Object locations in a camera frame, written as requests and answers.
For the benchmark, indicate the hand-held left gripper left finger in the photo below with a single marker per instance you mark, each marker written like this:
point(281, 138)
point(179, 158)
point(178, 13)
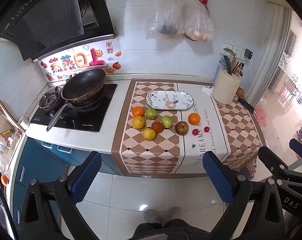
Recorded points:
point(88, 176)

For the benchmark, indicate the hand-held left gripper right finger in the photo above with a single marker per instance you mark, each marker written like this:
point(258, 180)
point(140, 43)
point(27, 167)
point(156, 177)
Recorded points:
point(216, 177)

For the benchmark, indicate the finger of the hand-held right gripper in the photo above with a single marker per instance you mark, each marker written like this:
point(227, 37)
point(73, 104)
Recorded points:
point(300, 148)
point(272, 158)

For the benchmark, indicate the red-brown apple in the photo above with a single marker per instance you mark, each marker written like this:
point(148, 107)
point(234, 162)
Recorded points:
point(182, 128)

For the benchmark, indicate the yellow lemon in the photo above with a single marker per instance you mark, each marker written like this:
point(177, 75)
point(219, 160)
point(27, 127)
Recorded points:
point(139, 122)

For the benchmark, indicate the yellow round citrus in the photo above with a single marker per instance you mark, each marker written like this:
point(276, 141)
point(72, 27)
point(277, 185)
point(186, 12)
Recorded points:
point(149, 134)

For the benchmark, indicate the green apple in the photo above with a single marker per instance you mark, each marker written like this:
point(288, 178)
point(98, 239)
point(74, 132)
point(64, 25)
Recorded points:
point(167, 121)
point(151, 113)

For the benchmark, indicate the dark red orange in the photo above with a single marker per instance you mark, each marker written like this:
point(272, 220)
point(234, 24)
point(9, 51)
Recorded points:
point(157, 127)

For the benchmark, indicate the floral oval plate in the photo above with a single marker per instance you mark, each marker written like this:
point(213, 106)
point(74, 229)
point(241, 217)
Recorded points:
point(169, 100)

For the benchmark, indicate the blue cabinet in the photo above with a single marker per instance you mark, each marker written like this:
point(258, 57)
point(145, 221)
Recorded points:
point(40, 160)

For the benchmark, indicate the grey slipper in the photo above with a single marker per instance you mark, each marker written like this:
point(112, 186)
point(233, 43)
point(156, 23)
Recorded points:
point(175, 212)
point(150, 215)

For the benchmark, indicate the black gas stove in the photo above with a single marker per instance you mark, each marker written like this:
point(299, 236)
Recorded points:
point(90, 122)

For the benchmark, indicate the checkered table mat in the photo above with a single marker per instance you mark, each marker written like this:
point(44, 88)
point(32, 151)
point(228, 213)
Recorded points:
point(151, 157)

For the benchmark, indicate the person's dark trouser legs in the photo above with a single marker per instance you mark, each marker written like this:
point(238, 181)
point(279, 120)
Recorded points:
point(171, 230)

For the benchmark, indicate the small orange fruit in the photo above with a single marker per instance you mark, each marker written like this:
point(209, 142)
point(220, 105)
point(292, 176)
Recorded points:
point(240, 92)

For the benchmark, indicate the cream utensil holder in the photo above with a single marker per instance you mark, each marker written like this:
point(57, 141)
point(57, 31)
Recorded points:
point(226, 90)

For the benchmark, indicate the orange round magnet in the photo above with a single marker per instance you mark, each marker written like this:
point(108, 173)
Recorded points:
point(4, 180)

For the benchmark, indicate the white window grille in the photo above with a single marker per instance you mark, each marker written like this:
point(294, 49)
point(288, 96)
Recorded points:
point(283, 65)

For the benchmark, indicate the white cup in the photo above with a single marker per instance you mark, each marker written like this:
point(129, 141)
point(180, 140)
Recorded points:
point(23, 121)

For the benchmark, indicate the white tissue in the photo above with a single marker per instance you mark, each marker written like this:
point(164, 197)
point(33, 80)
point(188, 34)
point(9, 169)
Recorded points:
point(207, 91)

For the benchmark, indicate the black wok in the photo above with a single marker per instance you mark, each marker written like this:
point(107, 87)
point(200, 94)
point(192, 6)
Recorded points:
point(83, 83)

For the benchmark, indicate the bundle of wooden chopsticks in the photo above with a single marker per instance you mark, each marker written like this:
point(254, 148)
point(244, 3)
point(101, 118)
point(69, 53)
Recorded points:
point(236, 66)

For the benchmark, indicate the grey spray can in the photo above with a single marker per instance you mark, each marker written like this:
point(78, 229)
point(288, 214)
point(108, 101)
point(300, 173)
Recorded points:
point(220, 67)

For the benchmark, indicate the black plug adapter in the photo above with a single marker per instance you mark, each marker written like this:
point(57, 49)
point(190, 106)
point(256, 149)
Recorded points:
point(248, 54)

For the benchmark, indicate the clear plastic bag pale contents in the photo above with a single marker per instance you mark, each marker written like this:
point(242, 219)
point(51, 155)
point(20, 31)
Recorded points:
point(198, 25)

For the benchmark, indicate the black range hood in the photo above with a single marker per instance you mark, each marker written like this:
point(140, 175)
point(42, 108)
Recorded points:
point(48, 15)

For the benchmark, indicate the clear plastic bag dark contents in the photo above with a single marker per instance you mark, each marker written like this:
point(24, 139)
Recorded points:
point(167, 15)

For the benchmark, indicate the large ingot wall sticker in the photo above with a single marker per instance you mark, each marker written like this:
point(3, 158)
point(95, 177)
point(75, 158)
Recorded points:
point(110, 70)

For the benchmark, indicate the red apple wall sticker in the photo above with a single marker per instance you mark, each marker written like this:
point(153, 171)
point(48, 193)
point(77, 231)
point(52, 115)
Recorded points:
point(116, 65)

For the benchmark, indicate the white wall socket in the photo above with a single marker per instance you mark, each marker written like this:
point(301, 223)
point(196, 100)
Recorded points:
point(232, 50)

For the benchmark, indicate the colourful letters wall sticker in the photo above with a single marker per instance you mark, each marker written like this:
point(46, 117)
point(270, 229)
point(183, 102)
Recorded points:
point(73, 61)

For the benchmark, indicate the cloud wall sticker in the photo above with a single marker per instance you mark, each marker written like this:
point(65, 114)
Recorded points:
point(111, 58)

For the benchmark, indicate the orange ingot wall sticker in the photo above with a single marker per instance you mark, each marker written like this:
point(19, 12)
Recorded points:
point(118, 54)

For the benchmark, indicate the red seal wall sticker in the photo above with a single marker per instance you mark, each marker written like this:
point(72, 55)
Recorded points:
point(109, 47)

